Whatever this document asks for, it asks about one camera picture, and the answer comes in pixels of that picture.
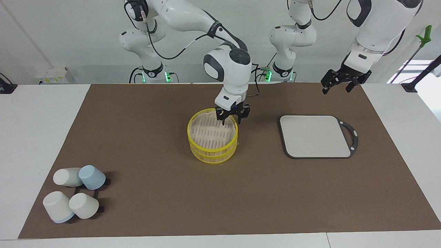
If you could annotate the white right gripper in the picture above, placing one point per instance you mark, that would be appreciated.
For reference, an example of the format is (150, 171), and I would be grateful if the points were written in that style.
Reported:
(229, 100)

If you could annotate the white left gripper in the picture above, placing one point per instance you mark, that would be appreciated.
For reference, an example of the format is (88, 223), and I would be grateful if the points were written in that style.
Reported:
(360, 63)

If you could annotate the white gauze steamer liner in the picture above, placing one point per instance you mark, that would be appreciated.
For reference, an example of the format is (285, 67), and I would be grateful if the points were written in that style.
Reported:
(206, 134)

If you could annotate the yellow steamer basket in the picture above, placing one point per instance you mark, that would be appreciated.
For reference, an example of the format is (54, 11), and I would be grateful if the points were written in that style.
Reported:
(212, 150)

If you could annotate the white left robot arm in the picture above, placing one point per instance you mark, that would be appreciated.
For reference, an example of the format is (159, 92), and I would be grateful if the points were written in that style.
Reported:
(382, 20)

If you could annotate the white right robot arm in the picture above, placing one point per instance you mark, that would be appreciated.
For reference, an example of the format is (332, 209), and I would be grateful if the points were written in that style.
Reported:
(231, 72)

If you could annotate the yellow bamboo steamer base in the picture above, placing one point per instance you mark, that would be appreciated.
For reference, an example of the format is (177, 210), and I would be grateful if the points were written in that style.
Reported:
(213, 157)

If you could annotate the white grey-rimmed cutting board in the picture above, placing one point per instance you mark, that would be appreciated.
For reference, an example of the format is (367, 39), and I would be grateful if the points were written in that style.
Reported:
(315, 136)

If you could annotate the thin grey metal rod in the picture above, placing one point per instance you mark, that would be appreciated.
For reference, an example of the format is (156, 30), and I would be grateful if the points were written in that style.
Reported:
(406, 63)

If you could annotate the green spring clamp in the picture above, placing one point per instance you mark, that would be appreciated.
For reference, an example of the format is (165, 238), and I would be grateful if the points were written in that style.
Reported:
(426, 34)

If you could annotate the brown table mat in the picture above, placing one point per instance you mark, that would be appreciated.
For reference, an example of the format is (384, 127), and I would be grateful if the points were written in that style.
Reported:
(172, 199)

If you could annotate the light blue plastic cup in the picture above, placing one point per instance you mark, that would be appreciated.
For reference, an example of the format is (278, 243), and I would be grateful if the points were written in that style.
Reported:
(92, 176)

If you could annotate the black cup rack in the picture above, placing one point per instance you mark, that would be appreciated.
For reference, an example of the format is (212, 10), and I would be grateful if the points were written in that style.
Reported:
(102, 208)

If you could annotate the white plastic cup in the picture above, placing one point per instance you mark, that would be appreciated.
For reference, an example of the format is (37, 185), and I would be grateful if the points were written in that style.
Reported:
(83, 206)
(57, 206)
(65, 177)

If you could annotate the white box with yellow label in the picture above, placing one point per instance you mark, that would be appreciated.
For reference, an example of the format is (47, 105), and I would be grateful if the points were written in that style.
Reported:
(51, 74)

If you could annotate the black table clamp mount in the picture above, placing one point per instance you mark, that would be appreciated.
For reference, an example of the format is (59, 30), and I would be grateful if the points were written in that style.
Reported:
(7, 89)

